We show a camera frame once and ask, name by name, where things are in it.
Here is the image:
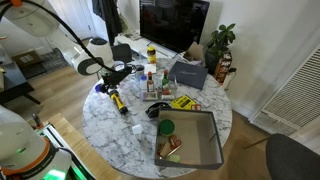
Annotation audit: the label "yellow and black torch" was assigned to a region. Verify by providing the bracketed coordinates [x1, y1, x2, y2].
[108, 89, 130, 116]

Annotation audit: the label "dark hanging clothes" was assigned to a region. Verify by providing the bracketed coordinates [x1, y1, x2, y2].
[91, 0, 123, 47]

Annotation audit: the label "brown snack packet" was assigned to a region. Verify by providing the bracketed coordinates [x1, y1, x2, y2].
[156, 133, 183, 159]

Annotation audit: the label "grey floor mat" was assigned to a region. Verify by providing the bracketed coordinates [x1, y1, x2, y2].
[39, 49, 70, 73]

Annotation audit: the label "pale green small item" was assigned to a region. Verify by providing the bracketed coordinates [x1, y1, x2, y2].
[167, 153, 182, 164]

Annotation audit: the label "small orange item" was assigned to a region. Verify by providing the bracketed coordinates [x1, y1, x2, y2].
[190, 103, 203, 112]

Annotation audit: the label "yellow and black packet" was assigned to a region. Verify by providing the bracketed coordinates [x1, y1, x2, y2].
[170, 94, 198, 111]

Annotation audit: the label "green bottle red cap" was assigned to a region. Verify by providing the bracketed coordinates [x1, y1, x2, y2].
[161, 69, 170, 91]

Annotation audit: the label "brown jar with yellow lid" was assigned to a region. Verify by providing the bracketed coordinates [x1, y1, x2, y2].
[146, 45, 158, 65]

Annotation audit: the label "black flat screen TV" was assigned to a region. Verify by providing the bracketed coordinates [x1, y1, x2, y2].
[139, 0, 211, 54]

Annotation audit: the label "open brown cardboard box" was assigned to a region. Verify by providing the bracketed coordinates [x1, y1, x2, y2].
[182, 41, 206, 64]

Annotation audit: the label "white card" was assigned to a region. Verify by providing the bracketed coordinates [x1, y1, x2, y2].
[143, 62, 158, 75]

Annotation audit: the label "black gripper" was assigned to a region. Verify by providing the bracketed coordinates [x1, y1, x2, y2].
[99, 66, 133, 95]

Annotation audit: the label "metallic cup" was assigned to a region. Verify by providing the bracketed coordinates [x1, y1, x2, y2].
[133, 64, 146, 81]

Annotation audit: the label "grey open cardboard box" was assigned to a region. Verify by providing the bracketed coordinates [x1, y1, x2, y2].
[154, 106, 225, 171]

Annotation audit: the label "brown cardboard box with label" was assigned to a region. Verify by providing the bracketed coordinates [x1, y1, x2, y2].
[11, 48, 44, 70]

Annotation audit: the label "dark blue flat box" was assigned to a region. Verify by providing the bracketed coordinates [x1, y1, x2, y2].
[168, 60, 209, 91]

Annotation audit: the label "orange and black box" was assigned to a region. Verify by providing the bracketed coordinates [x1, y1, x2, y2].
[213, 52, 234, 85]

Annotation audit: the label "black chair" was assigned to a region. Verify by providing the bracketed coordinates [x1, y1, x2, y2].
[111, 43, 134, 65]

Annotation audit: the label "robot mount with green light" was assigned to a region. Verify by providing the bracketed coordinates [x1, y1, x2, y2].
[32, 113, 98, 180]

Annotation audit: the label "white TV stand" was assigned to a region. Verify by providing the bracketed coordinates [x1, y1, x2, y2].
[114, 31, 183, 62]

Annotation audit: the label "green round lid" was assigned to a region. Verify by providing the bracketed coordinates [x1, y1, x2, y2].
[157, 118, 176, 137]

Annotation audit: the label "hot sauce bottle red cap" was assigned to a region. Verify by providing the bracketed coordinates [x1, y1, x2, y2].
[146, 70, 156, 93]

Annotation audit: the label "white wall vent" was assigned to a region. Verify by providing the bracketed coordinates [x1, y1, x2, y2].
[249, 45, 320, 137]

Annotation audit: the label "black low table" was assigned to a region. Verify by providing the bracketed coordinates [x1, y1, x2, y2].
[0, 61, 42, 106]

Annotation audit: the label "clear acrylic tray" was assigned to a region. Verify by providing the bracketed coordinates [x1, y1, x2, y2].
[141, 74, 180, 102]

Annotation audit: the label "small bottle blue cap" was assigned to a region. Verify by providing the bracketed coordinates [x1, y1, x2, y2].
[139, 75, 149, 91]

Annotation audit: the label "green potted plant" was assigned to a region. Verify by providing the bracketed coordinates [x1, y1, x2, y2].
[204, 22, 237, 76]

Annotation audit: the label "dark grey chair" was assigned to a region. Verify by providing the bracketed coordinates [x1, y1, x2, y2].
[265, 133, 320, 180]

